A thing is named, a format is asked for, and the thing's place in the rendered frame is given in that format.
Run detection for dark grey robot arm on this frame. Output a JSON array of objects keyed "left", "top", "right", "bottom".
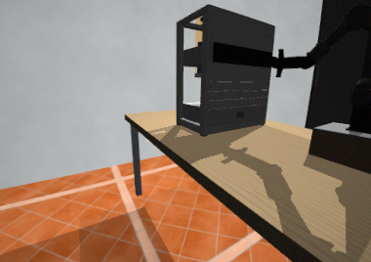
[{"left": 287, "top": 4, "right": 371, "bottom": 134}]

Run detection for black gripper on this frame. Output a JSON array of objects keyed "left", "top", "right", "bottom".
[{"left": 265, "top": 49, "right": 290, "bottom": 77}]

